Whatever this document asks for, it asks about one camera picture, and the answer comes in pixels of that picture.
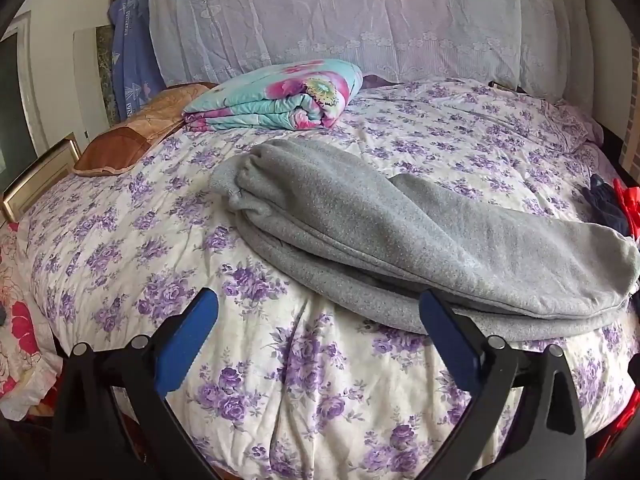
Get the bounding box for red and blue jacket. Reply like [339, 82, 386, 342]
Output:
[595, 177, 640, 466]

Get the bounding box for dark door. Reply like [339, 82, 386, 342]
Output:
[0, 15, 51, 196]

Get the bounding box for purple floral bedsheet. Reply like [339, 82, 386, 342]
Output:
[17, 77, 640, 480]

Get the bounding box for navy blue garment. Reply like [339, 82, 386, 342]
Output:
[580, 174, 632, 236]

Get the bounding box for white lace headboard cover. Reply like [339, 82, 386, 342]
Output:
[149, 0, 596, 106]

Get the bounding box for brown satin pillow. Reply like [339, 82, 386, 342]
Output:
[74, 82, 216, 177]

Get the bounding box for purple cloth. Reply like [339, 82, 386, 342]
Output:
[362, 74, 401, 90]

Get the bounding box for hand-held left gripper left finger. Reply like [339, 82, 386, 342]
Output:
[50, 287, 221, 480]

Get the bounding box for grey pants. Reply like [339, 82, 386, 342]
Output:
[210, 139, 640, 333]

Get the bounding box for brick pattern curtain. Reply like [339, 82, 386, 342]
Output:
[622, 35, 640, 181]

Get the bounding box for pink floral quilt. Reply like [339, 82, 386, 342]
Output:
[0, 220, 63, 421]

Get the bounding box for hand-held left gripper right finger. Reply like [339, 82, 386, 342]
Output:
[415, 288, 588, 480]

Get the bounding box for blue printed hanging cloth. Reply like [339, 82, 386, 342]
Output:
[107, 0, 166, 123]

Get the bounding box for gold picture frame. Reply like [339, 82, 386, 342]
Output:
[2, 132, 83, 221]

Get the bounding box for folded turquoise pink floral blanket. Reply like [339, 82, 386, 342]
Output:
[182, 59, 364, 133]

